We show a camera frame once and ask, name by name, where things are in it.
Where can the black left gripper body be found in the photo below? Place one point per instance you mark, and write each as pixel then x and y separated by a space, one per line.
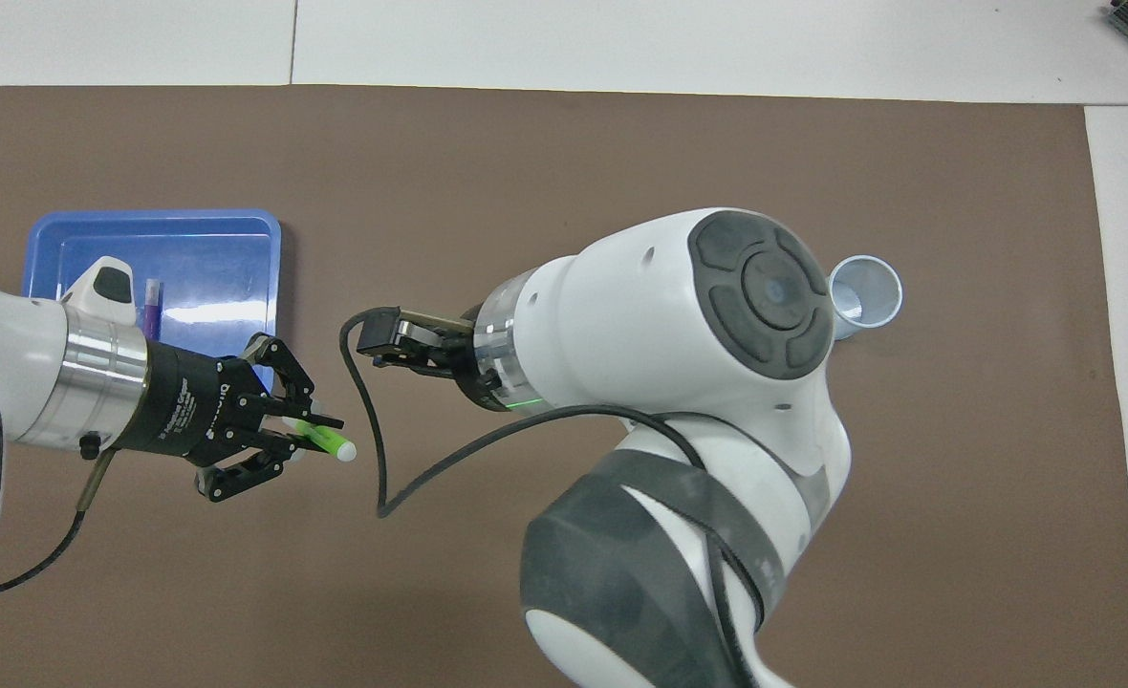
pixel 191 406

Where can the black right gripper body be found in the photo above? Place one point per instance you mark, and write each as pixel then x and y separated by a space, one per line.
pixel 464 368

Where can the green pen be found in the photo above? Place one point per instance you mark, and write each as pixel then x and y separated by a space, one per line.
pixel 330 441

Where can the purple pen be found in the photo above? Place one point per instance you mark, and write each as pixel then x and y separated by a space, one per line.
pixel 151 311

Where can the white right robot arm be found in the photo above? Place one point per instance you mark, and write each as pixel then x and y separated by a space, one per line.
pixel 660 382

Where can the blue plastic tray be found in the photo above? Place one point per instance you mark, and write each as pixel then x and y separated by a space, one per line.
pixel 210 268

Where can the brown table mat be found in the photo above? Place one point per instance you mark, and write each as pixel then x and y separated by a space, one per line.
pixel 621 143

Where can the clear plastic cup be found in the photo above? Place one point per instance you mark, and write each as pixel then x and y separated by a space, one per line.
pixel 865 301

